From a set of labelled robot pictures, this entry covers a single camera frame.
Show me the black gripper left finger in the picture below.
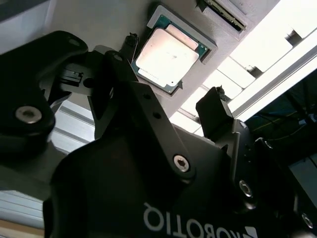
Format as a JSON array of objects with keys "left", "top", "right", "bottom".
[{"left": 0, "top": 30, "right": 197, "bottom": 184}]

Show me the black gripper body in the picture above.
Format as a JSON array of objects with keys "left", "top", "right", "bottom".
[{"left": 43, "top": 109, "right": 298, "bottom": 238}]

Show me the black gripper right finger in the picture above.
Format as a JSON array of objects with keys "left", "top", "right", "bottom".
[{"left": 195, "top": 86, "right": 317, "bottom": 238}]

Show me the silver CPU with green edge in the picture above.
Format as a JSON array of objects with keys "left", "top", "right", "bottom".
[{"left": 130, "top": 14, "right": 209, "bottom": 95}]

